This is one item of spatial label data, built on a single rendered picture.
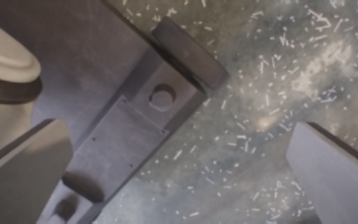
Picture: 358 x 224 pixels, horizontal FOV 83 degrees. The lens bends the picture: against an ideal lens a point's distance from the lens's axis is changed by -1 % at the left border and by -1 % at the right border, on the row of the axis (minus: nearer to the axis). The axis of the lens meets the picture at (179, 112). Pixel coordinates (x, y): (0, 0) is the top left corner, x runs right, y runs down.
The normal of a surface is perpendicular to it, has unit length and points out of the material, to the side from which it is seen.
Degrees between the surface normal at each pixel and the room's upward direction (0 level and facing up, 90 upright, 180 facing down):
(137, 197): 0
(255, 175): 0
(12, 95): 70
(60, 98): 0
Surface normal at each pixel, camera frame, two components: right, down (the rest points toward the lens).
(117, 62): 0.01, 0.32
